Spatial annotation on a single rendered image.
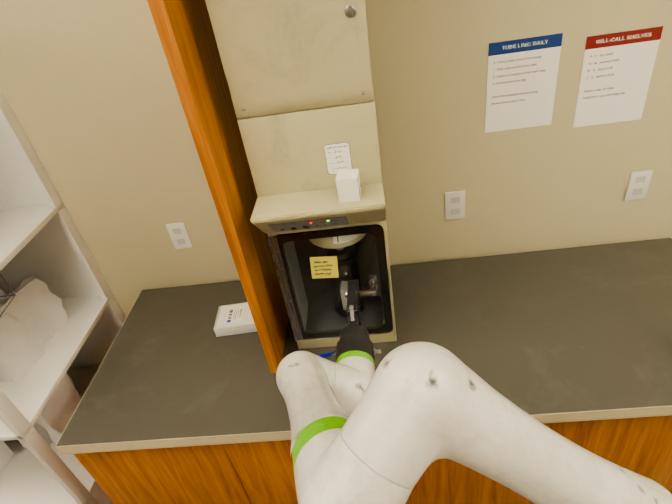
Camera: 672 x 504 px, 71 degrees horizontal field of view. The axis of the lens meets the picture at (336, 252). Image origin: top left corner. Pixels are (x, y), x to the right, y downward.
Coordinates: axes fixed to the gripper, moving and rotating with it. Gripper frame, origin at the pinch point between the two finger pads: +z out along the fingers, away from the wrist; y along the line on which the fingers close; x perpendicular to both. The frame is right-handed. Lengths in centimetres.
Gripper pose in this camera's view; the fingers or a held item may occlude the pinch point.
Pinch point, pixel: (353, 292)
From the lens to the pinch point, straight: 132.1
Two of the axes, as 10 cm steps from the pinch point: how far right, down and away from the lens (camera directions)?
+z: 0.2, -5.8, 8.1
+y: -1.4, -8.1, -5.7
